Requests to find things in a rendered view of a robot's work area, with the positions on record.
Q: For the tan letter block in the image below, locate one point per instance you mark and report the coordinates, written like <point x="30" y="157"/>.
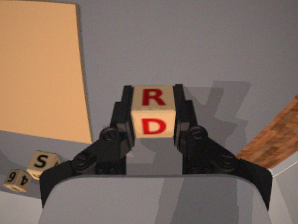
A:
<point x="41" y="161"/>
<point x="153" y="111"/>
<point x="17" y="180"/>

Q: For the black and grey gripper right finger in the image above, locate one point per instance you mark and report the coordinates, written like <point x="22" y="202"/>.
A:
<point x="201" y="152"/>

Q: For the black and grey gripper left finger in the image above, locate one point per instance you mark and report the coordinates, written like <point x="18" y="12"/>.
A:
<point x="104" y="154"/>

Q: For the orange flat mat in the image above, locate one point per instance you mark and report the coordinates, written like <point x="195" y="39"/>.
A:
<point x="42" y="87"/>

